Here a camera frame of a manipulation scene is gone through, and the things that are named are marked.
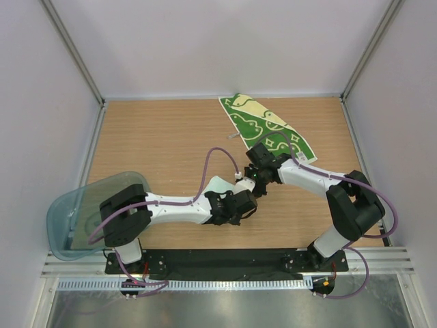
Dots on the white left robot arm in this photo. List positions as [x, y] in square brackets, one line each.
[128, 213]

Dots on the clear blue plastic bin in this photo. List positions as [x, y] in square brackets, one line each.
[73, 216]

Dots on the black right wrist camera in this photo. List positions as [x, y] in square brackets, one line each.
[259, 155]

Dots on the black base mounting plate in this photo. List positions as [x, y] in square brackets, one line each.
[228, 265]

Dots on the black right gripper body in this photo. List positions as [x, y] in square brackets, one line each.
[254, 173]

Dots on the green frog pattern towel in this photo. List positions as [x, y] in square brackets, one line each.
[255, 122]

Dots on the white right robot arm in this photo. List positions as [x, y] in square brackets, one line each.
[353, 204]

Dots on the light mint green towel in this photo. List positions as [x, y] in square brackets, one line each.
[218, 185]

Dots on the white slotted cable duct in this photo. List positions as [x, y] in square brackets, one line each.
[120, 284]

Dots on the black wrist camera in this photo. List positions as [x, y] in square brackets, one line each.
[243, 202]
[259, 155]

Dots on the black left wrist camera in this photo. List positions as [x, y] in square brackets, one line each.
[243, 202]

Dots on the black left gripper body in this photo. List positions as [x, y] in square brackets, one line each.
[234, 219]

